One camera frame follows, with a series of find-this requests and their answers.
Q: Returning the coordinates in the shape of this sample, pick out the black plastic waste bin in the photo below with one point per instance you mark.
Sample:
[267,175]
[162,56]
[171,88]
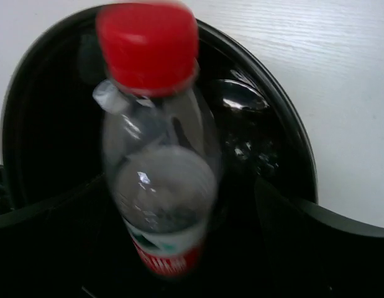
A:
[51,126]

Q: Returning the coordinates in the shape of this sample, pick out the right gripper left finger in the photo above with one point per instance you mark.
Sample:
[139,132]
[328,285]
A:
[70,245]

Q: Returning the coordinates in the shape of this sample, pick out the clear bottle red label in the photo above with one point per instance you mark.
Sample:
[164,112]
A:
[161,153]

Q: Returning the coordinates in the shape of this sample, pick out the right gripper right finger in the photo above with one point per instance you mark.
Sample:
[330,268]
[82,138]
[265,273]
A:
[277,242]

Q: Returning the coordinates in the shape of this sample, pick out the clear plastic bottle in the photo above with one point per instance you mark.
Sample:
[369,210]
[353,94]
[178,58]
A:
[248,135]

